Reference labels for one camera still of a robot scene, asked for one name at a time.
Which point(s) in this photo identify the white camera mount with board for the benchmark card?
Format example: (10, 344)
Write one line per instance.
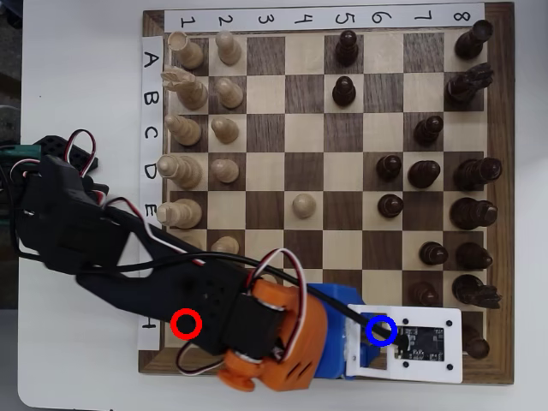
(428, 373)

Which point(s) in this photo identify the light wooden knight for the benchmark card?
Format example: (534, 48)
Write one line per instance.
(190, 90)

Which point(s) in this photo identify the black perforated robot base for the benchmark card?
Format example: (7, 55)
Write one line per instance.
(64, 147)

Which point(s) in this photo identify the light wooden queen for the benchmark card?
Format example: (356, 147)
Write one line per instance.
(184, 172)

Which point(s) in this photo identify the paper strip with letters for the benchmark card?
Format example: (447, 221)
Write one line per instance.
(147, 81)

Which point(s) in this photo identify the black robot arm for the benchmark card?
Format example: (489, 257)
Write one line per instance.
(128, 291)

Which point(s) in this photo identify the dark wooden bishop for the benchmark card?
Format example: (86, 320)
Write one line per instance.
(473, 256)

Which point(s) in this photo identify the dark wooden queen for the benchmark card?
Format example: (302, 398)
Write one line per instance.
(475, 174)

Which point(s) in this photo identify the wooden chessboard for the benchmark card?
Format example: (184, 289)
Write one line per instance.
(304, 171)

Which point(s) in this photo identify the light wooden rook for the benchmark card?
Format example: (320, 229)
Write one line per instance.
(188, 53)

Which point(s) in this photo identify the dark wooden rook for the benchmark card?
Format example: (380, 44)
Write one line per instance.
(477, 347)
(473, 40)

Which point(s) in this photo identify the dark wooden king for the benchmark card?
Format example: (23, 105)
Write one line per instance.
(473, 213)

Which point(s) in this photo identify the light wooden pawn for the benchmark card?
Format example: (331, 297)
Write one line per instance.
(304, 206)
(226, 245)
(224, 130)
(224, 171)
(228, 49)
(230, 93)

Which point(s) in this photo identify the dark wooden knight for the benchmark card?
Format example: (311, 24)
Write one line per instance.
(466, 85)
(473, 291)

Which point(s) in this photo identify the paper strip with numbers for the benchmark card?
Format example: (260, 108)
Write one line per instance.
(282, 19)

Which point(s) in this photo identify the dark wooden pawn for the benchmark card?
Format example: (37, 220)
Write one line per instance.
(424, 293)
(424, 174)
(389, 168)
(347, 49)
(433, 253)
(428, 130)
(344, 92)
(390, 206)

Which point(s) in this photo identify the light wooden king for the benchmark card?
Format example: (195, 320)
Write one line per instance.
(182, 213)

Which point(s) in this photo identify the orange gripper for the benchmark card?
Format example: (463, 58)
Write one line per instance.
(338, 300)

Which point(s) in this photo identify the green clamp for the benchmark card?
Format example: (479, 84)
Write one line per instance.
(23, 154)

